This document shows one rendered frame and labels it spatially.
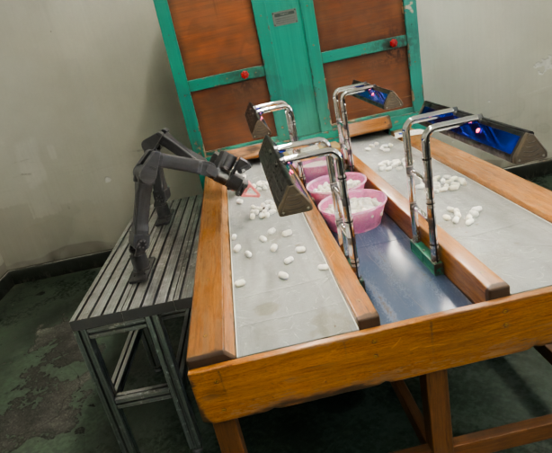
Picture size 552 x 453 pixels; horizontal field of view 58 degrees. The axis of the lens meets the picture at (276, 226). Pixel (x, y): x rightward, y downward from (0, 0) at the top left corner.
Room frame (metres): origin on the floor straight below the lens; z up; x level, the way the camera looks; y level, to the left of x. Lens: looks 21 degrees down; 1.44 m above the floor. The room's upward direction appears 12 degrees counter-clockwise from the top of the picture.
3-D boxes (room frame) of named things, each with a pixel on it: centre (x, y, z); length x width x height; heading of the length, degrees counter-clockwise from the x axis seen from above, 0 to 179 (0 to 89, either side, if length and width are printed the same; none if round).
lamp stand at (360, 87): (2.35, -0.49, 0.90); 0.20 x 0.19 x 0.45; 2
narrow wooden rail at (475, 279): (1.92, -0.47, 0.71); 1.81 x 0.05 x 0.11; 2
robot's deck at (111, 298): (2.08, 0.29, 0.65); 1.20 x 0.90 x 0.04; 179
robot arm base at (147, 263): (1.79, 0.55, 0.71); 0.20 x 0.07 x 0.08; 179
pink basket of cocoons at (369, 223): (1.80, -0.31, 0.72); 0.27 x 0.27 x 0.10
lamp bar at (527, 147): (1.39, -0.60, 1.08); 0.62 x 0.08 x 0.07; 2
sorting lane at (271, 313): (1.90, 0.04, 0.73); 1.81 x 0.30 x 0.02; 2
